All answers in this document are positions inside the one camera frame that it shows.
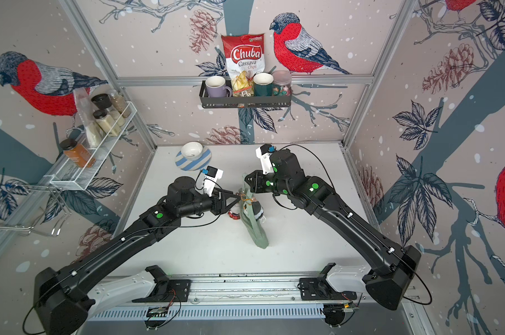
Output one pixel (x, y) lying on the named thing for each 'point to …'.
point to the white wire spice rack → (78, 170)
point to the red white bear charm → (234, 216)
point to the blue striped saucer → (194, 165)
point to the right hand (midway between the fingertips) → (244, 177)
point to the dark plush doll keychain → (257, 209)
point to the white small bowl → (192, 149)
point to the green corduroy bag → (253, 225)
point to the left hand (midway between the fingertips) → (239, 193)
